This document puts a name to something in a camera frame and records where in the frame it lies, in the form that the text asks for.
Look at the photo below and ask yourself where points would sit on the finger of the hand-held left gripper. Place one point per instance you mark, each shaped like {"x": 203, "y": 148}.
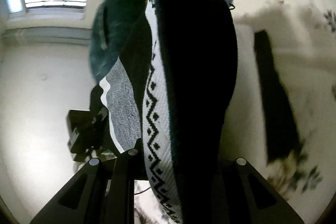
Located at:
{"x": 99, "y": 115}

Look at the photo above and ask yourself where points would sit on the dark green quilt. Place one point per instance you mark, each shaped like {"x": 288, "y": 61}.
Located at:
{"x": 118, "y": 16}

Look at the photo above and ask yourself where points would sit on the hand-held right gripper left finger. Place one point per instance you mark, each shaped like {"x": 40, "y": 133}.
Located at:
{"x": 123, "y": 182}

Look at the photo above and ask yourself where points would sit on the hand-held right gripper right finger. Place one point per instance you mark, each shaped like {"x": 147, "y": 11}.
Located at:
{"x": 244, "y": 187}

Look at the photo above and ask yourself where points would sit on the striped knit sweater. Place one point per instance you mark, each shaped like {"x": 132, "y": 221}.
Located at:
{"x": 197, "y": 56}

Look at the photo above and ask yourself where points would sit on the dark folded cloth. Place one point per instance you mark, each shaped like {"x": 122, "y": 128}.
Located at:
{"x": 278, "y": 108}

